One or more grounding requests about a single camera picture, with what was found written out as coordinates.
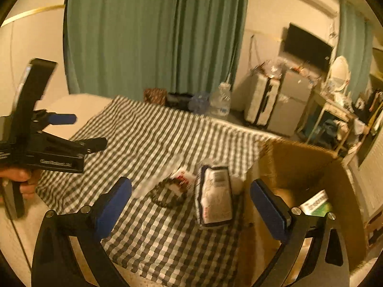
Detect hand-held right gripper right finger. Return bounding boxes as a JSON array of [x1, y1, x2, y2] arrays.
[[250, 179, 350, 287]]

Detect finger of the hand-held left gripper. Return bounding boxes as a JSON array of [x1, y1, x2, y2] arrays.
[[67, 137, 108, 155], [48, 113, 77, 125]]

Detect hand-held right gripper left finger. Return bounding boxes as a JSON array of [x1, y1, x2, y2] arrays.
[[31, 176, 133, 287]]

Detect green medicine box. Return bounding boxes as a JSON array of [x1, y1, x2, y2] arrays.
[[299, 190, 334, 217]]

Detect cardboard box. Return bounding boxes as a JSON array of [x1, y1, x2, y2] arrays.
[[239, 138, 370, 287]]

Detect black and white packet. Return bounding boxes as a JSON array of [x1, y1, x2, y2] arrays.
[[193, 164, 234, 231]]

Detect person's left hand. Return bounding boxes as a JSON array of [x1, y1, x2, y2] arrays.
[[0, 167, 39, 200]]

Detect cream bed sheet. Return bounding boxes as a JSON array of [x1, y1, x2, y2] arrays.
[[36, 93, 118, 141]]

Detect clear plastic wrapper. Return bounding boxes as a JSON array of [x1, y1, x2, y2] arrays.
[[133, 155, 186, 199]]

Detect cream fleece blanket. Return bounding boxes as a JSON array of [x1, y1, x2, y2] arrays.
[[0, 185, 168, 287]]

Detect checked cloth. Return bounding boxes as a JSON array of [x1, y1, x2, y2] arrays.
[[36, 95, 283, 287]]

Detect white and red packet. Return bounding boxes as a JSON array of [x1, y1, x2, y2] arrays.
[[170, 167, 196, 192]]

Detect brown patterned bag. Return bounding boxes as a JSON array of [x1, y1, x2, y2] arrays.
[[143, 88, 167, 105]]

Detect black floor item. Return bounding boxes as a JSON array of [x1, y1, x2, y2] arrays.
[[166, 92, 193, 110]]

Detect silver fridge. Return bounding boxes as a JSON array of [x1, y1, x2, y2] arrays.
[[268, 69, 318, 138]]

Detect wide green curtain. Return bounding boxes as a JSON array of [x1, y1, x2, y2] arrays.
[[64, 0, 250, 108]]

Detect white suitcase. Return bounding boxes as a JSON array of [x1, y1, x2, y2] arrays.
[[244, 72, 282, 127]]

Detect pack of blue water bottles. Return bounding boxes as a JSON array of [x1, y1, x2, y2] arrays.
[[188, 92, 211, 114]]

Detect clear large water jug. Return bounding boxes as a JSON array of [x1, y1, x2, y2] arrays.
[[209, 81, 233, 117]]

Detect white dressing table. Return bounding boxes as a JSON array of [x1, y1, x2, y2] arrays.
[[295, 93, 370, 156]]

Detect hanging clothes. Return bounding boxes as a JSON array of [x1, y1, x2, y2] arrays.
[[353, 88, 383, 135]]

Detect white oval vanity mirror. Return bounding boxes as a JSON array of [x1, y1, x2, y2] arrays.
[[327, 55, 350, 94]]

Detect narrow green curtain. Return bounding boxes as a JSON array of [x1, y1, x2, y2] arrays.
[[337, 0, 374, 75]]

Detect dark bead bracelet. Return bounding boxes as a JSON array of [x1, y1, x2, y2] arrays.
[[151, 179, 187, 208]]

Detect black cable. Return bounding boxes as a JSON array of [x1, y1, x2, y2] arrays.
[[4, 206, 32, 287]]

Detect black wall television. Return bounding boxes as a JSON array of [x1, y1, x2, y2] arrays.
[[284, 22, 334, 73]]

